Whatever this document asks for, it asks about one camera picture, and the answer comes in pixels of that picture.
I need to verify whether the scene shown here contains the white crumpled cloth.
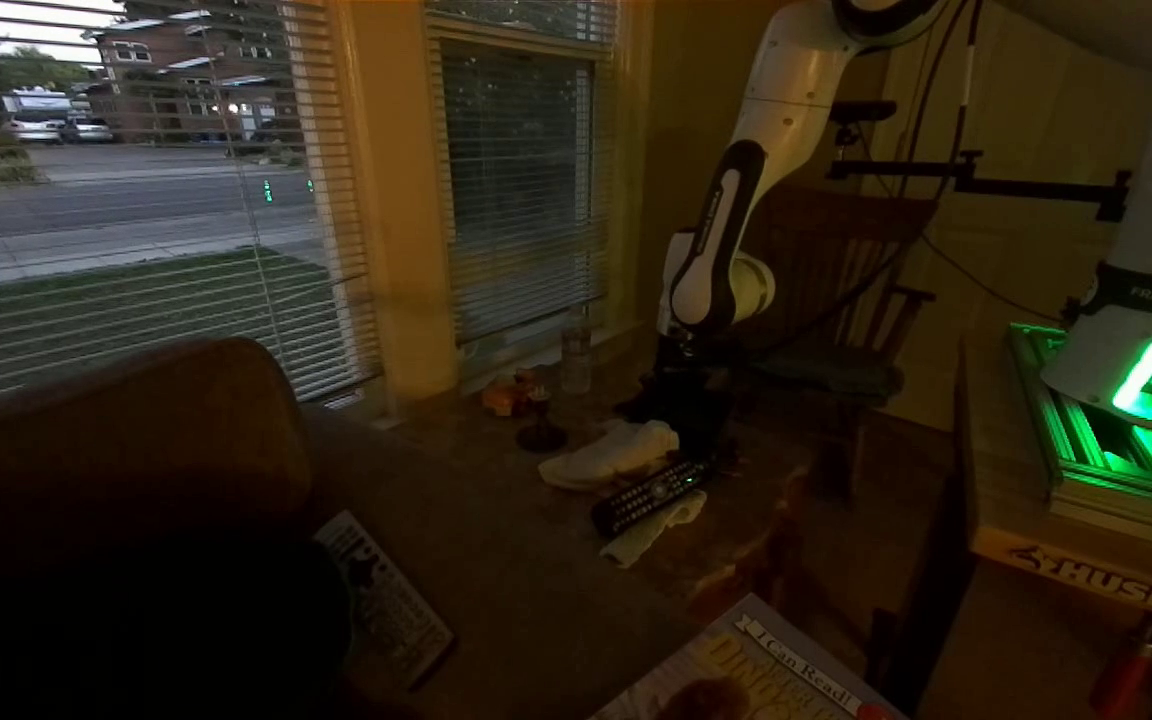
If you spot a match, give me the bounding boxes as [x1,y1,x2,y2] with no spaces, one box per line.
[537,415,685,496]

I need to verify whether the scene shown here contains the white parked van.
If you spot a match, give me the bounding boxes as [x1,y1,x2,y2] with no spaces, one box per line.
[0,83,119,147]

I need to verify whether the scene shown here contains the Husky workbench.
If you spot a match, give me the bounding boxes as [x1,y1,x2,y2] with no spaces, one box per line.
[911,331,1152,720]

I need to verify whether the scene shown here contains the red tool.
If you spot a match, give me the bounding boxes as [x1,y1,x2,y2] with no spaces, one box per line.
[1083,617,1152,720]

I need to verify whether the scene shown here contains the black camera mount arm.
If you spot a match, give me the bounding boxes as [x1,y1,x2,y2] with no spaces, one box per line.
[826,95,1137,223]

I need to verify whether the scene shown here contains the green lit base plate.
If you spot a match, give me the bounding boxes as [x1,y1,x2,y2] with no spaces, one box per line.
[1006,317,1152,522]

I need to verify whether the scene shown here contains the wooden rocking chair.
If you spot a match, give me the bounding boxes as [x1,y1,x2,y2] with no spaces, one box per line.
[716,184,940,504]

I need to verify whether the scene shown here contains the narrow window blinds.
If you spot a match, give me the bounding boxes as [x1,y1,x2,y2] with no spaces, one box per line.
[419,0,624,392]

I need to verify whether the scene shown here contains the brown sofa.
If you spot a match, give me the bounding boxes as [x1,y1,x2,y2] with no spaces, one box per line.
[0,331,706,720]

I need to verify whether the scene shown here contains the magazine with black print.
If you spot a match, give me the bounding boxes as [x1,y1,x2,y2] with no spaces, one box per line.
[314,509,459,691]

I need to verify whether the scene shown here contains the yellow printed booklet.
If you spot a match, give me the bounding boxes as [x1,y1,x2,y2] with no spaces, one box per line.
[592,594,907,720]

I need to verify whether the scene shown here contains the black ridged remote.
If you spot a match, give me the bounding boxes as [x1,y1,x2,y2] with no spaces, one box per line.
[589,452,728,546]

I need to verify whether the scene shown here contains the white paper sheet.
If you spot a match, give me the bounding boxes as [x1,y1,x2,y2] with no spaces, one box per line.
[596,490,716,573]

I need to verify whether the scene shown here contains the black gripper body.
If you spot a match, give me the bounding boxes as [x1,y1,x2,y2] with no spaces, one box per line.
[652,330,728,406]

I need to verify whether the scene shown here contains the wide window blinds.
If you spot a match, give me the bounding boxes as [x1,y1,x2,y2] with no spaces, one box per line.
[0,0,386,422]

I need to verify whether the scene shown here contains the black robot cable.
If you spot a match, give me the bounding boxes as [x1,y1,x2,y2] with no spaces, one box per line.
[853,0,1007,337]

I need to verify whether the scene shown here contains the clear plastic bottle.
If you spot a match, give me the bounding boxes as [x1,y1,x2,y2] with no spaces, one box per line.
[557,323,602,406]

